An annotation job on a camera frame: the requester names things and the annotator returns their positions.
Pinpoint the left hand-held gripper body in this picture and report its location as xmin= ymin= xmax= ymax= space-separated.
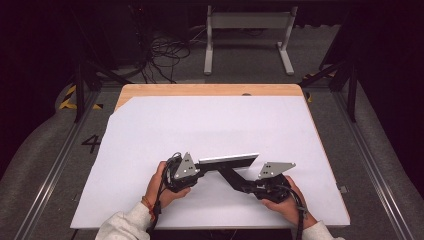
xmin=164 ymin=152 xmax=201 ymax=194

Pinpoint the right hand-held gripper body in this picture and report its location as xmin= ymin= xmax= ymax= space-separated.
xmin=254 ymin=161 xmax=297 ymax=204

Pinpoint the black and white box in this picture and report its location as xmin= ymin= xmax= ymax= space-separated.
xmin=198 ymin=152 xmax=261 ymax=172

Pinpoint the person's left hand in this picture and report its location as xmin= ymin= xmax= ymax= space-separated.
xmin=143 ymin=161 xmax=192 ymax=210

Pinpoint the person's right hand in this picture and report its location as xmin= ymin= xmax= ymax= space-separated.
xmin=260 ymin=174 xmax=318 ymax=231

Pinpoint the white paper sheet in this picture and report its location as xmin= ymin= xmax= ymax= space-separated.
xmin=69 ymin=95 xmax=352 ymax=231

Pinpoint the person's dark clothing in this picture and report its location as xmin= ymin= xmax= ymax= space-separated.
xmin=149 ymin=228 xmax=296 ymax=240

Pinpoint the black metal stand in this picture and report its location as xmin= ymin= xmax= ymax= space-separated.
xmin=73 ymin=59 xmax=134 ymax=124
xmin=297 ymin=59 xmax=360 ymax=124

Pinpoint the yellow and black tape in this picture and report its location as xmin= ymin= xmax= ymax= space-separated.
xmin=57 ymin=84 xmax=105 ymax=111

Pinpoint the red bracelet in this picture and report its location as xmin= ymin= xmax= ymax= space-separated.
xmin=140 ymin=195 xmax=157 ymax=221

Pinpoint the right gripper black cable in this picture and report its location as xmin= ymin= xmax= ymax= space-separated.
xmin=278 ymin=184 xmax=308 ymax=240

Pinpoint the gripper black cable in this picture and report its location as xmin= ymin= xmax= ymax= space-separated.
xmin=145 ymin=152 xmax=184 ymax=236
xmin=278 ymin=184 xmax=308 ymax=240

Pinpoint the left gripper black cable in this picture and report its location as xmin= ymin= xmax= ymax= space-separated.
xmin=145 ymin=152 xmax=184 ymax=236

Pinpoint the aluminium floor rail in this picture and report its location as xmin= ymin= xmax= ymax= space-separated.
xmin=332 ymin=90 xmax=417 ymax=240
xmin=12 ymin=89 xmax=102 ymax=240

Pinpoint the tangle of black cables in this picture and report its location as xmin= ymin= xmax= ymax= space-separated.
xmin=140 ymin=31 xmax=194 ymax=85

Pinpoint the white metal stand frame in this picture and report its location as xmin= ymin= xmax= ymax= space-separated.
xmin=203 ymin=4 xmax=299 ymax=76

